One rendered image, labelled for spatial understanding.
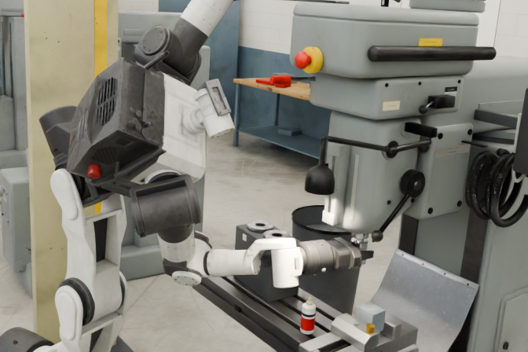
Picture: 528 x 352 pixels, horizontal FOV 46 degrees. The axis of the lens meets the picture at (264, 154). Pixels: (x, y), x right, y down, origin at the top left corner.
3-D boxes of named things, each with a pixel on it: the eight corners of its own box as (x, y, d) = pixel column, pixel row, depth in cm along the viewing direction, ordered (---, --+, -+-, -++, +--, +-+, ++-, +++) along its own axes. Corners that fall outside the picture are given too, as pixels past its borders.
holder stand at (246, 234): (268, 302, 198) (272, 244, 193) (232, 276, 216) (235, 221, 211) (298, 295, 205) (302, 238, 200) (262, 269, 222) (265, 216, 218)
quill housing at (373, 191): (365, 245, 155) (379, 119, 147) (310, 219, 171) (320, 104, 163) (415, 231, 167) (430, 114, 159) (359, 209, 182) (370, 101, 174)
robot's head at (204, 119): (197, 143, 148) (223, 130, 143) (181, 104, 149) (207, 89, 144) (214, 139, 154) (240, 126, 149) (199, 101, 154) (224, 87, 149)
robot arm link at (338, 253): (364, 245, 162) (325, 251, 157) (360, 279, 165) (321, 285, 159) (337, 229, 173) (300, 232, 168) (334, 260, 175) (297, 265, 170)
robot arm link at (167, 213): (149, 250, 147) (143, 225, 136) (141, 218, 152) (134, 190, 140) (197, 238, 150) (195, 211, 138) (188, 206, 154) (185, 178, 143)
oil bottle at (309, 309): (306, 335, 180) (309, 301, 177) (297, 329, 183) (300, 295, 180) (317, 331, 182) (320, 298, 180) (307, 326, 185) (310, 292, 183)
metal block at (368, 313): (370, 335, 166) (372, 315, 165) (353, 325, 171) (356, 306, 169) (383, 330, 169) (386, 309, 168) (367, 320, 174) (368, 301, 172)
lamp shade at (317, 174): (298, 190, 149) (301, 166, 148) (312, 184, 155) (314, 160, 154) (326, 196, 146) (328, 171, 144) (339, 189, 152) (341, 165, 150)
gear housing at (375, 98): (375, 122, 144) (380, 78, 141) (306, 104, 162) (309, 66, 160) (462, 113, 164) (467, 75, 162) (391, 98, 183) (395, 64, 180)
